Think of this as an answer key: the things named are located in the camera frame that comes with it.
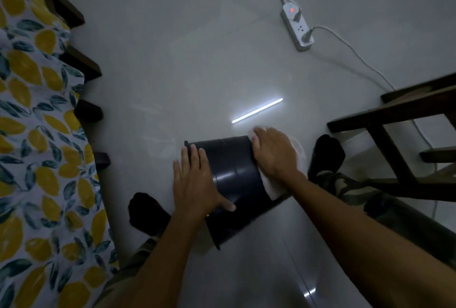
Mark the black right sock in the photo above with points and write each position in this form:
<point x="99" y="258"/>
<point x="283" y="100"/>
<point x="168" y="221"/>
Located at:
<point x="326" y="156"/>

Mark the black left sock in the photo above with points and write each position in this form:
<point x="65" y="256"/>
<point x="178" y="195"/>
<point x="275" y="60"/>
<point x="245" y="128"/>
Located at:
<point x="146" y="213"/>

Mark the white cleaning cloth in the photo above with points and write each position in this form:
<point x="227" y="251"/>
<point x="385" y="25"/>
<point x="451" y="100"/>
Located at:
<point x="297" y="156"/>

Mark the camouflage right trouser leg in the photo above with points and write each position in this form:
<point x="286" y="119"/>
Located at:
<point x="399" y="211"/>

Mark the person's left thumb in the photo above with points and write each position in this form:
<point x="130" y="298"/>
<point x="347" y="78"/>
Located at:
<point x="225" y="204"/>

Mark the person's right forearm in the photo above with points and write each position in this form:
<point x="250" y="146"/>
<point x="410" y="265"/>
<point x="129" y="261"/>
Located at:
<point x="363" y="243"/>

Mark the camouflage left trouser leg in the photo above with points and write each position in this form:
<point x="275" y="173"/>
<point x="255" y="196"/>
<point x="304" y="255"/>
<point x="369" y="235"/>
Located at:
<point x="123" y="272"/>

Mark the dark wooden bed frame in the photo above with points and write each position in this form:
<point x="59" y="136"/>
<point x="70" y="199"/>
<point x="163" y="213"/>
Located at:
<point x="80" y="63"/>

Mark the lemon print bed sheet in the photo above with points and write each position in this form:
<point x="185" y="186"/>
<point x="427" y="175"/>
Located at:
<point x="39" y="140"/>

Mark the black sock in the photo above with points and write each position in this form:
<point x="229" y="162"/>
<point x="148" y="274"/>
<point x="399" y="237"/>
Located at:
<point x="326" y="156"/>
<point x="146" y="213"/>

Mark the person's left middle finger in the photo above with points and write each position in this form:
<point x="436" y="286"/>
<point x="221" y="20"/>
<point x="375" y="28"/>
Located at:
<point x="194" y="161"/>

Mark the person's left little finger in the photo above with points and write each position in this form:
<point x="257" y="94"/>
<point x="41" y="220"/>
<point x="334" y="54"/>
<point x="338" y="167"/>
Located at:
<point x="177" y="176"/>

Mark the person's right fingers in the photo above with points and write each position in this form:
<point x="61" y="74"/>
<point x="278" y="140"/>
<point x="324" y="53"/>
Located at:
<point x="262" y="136"/>

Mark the white power strip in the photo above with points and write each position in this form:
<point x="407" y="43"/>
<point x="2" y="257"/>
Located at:
<point x="295" y="31"/>

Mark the dark wooden chair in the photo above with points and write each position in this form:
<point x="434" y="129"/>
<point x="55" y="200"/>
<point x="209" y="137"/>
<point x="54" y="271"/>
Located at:
<point x="395" y="111"/>

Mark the person's right hand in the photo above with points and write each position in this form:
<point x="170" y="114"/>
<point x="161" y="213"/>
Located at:
<point x="274" y="154"/>

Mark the person's left forearm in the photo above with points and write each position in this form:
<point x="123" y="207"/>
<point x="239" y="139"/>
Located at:
<point x="167" y="265"/>

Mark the person's left hand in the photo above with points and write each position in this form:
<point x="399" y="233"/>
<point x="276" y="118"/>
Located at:
<point x="194" y="190"/>

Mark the camouflage trouser leg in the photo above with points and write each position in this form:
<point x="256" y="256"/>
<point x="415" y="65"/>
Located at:
<point x="123" y="272"/>
<point x="399" y="211"/>

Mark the black plastic bucket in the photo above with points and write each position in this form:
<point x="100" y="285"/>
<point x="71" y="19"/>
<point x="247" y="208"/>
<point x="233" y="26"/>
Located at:
<point x="238" y="183"/>

